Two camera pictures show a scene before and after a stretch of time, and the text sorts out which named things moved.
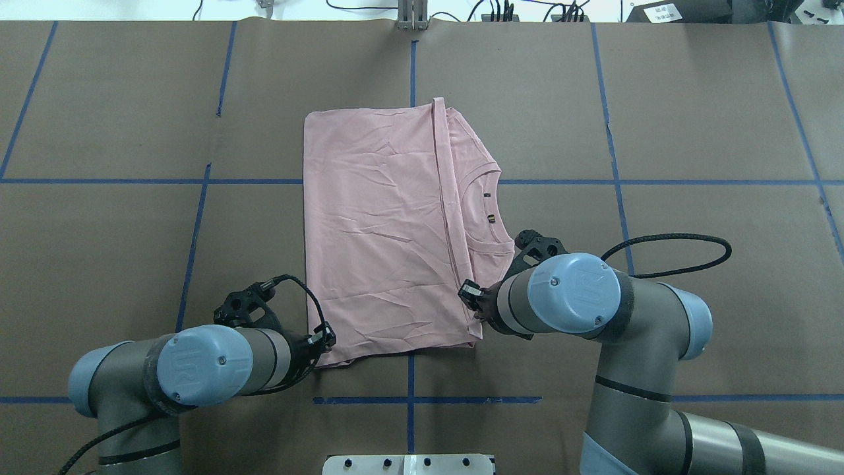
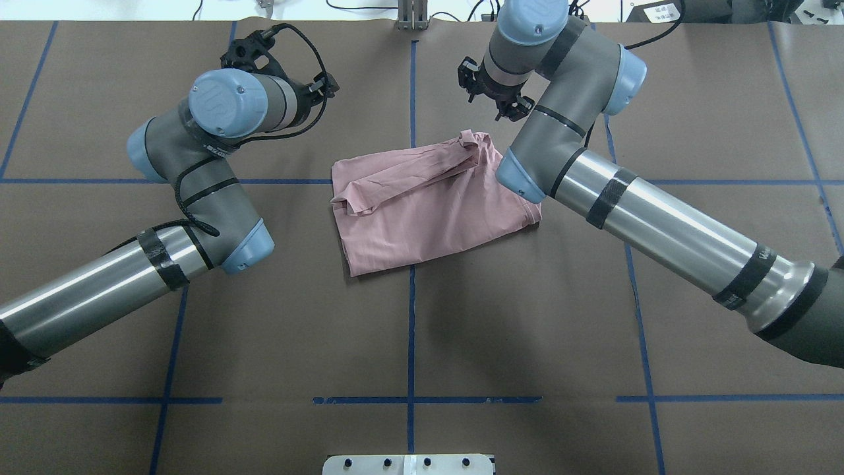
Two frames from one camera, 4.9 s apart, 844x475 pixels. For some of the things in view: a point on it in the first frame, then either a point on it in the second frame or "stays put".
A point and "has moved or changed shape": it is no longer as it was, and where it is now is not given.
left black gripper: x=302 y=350 to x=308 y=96
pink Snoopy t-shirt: x=401 y=207 has moved or changed shape
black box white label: x=683 y=12 stays put
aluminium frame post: x=412 y=15 stays put
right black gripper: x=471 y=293 to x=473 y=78
